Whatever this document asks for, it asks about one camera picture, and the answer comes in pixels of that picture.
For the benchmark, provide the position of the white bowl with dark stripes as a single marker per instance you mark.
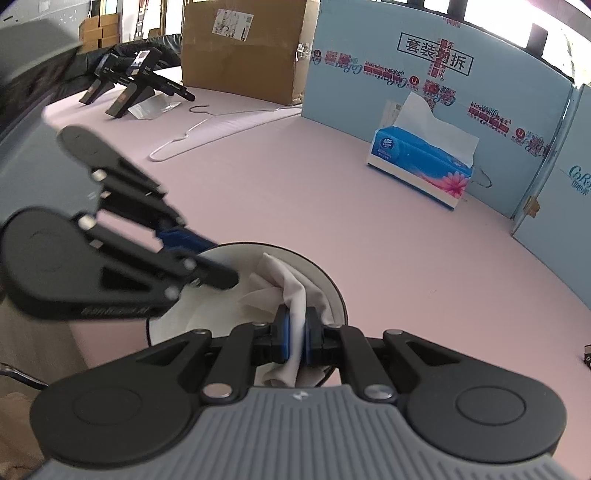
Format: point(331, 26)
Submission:
point(203, 314)

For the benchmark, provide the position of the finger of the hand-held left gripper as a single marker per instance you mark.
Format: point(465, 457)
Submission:
point(207, 272)
point(184, 237)

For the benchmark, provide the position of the stack of brown cartons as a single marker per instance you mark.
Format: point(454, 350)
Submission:
point(99, 32)

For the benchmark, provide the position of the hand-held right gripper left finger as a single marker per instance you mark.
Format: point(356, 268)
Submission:
point(284, 337)

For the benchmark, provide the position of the dark cloth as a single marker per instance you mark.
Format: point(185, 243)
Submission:
point(161, 46)

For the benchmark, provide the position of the brown cardboard box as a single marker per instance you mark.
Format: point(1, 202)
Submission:
point(231, 60)

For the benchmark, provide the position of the plain blue cardboard panel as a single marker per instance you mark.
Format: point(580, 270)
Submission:
point(568, 217)

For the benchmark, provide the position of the white cloth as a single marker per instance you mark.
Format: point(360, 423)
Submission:
point(295, 286)

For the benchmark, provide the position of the blue cardboard panel red tape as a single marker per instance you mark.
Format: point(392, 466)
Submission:
point(360, 101)

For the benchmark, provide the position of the blue tissue box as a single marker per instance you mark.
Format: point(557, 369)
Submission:
point(415, 161)

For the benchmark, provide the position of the clear plastic bag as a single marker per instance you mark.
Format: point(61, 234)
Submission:
point(147, 110)

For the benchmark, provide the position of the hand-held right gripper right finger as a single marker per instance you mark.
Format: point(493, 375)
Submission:
point(311, 337)

